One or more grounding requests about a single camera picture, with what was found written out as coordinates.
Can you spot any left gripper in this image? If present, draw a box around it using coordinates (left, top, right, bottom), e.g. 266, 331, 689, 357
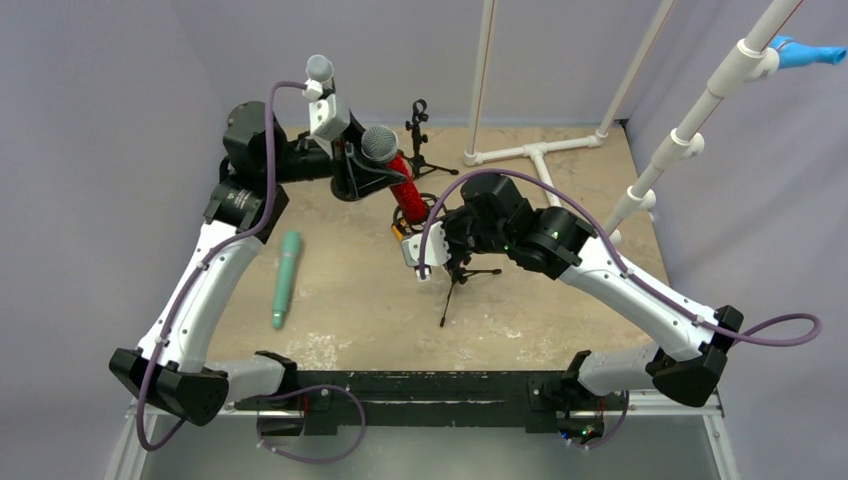
265, 109, 406, 198

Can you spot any grey white microphone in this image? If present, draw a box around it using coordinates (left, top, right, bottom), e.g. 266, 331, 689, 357
305, 54, 335, 90

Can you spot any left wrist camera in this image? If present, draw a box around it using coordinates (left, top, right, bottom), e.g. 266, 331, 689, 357
303, 80, 350, 141

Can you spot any red glitter microphone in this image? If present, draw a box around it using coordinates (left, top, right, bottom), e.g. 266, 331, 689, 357
361, 125, 429, 225

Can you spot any white PVC pipe frame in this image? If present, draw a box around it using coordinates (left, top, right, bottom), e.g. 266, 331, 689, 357
462, 0, 806, 246

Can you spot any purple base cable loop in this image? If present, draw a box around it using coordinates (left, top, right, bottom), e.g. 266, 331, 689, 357
256, 382, 367, 466

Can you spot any black tripod mic stand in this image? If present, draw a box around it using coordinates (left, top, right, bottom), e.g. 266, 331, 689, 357
402, 99, 459, 180

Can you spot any mint green microphone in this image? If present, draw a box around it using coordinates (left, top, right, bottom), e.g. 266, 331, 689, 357
271, 231, 302, 330

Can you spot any blue pipe fitting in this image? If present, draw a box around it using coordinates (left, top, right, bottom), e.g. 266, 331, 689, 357
769, 35, 847, 70

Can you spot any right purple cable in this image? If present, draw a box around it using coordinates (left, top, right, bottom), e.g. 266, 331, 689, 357
417, 168, 823, 348

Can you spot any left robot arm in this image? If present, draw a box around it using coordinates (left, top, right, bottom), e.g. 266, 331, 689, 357
109, 100, 404, 426

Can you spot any black tripod shockmount stand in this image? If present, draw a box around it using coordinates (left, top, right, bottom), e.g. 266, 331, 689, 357
391, 193, 502, 328

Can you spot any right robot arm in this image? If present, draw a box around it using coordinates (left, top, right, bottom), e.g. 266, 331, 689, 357
423, 169, 743, 407

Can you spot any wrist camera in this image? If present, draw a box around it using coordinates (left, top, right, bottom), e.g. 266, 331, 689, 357
303, 80, 350, 141
400, 221, 451, 282

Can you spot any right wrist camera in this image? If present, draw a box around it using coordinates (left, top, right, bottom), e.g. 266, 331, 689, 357
400, 221, 451, 282

